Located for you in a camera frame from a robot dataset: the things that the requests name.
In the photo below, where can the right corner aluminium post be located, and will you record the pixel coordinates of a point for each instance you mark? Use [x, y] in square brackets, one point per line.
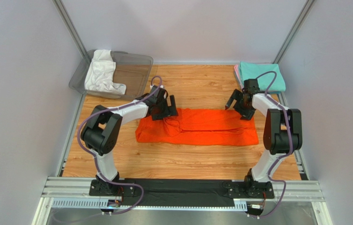
[294, 30]

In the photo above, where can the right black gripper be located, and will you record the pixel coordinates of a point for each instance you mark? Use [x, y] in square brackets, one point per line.
[240, 101]

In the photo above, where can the left corner aluminium post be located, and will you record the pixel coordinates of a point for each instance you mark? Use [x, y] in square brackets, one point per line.
[70, 26]

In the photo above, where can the clear plastic bin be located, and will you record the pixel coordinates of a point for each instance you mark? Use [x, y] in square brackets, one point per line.
[131, 70]

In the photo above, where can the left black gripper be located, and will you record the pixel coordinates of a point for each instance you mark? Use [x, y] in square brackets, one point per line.
[170, 110]

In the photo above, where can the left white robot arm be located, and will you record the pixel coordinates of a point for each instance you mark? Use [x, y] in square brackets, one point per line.
[98, 134]

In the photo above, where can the aluminium frame rail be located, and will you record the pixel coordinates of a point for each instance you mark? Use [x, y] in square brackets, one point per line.
[74, 192]

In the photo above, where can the white t shirt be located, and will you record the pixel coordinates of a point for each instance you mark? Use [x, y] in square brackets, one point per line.
[101, 72]

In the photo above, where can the orange t shirt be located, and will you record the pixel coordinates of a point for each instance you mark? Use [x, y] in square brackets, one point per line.
[202, 127]

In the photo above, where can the teal folded t shirt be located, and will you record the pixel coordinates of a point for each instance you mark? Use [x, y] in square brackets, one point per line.
[264, 73]

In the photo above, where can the pink folded t shirt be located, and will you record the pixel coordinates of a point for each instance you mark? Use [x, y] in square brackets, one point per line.
[238, 75]

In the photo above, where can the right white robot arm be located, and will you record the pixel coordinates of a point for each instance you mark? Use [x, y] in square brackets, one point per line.
[282, 130]

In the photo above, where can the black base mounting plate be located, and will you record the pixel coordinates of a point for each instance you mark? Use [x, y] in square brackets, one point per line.
[183, 193]

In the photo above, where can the corner aluminium post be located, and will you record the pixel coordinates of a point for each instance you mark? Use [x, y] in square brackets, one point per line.
[70, 26]
[294, 30]

